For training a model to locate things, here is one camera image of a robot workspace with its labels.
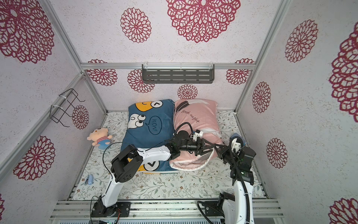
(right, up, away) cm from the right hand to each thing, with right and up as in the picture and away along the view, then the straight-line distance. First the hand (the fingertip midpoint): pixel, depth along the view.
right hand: (213, 144), depth 76 cm
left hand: (+1, -2, -2) cm, 3 cm away
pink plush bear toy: (-73, +3, +21) cm, 77 cm away
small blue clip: (-72, -22, +6) cm, 75 cm away
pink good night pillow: (-1, +17, +22) cm, 28 cm away
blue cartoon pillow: (-40, +11, +27) cm, 49 cm away
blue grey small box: (+23, +3, +25) cm, 35 cm away
